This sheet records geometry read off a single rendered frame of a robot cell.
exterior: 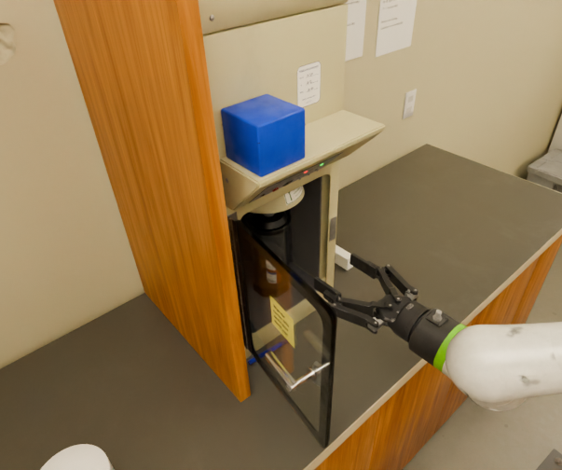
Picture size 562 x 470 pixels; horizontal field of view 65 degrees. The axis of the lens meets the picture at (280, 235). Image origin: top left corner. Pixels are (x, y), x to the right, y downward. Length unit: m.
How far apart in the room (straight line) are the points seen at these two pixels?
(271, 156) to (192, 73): 0.19
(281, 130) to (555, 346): 0.48
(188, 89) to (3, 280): 0.79
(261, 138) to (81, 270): 0.76
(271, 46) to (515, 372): 0.62
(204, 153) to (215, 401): 0.64
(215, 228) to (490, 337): 0.44
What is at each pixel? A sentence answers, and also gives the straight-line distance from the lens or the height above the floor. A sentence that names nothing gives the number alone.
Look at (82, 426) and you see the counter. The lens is 1.17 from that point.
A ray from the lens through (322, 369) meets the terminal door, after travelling 0.77.
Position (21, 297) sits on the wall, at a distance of 1.30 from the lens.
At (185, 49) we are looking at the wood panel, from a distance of 0.61.
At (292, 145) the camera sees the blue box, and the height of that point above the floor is 1.55.
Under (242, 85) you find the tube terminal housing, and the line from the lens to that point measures 0.78.
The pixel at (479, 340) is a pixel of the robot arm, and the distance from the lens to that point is 0.68.
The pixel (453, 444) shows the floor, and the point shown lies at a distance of 2.20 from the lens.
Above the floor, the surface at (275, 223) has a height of 1.25.
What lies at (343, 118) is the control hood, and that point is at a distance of 0.93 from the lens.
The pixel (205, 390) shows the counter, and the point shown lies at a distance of 1.13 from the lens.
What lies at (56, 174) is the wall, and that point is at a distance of 1.16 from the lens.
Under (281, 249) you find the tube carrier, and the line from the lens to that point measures 1.10.
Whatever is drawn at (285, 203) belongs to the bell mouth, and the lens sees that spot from 0.98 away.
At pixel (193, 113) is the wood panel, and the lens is 0.63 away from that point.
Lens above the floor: 1.87
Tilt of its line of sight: 37 degrees down
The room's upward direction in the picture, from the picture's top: 3 degrees counter-clockwise
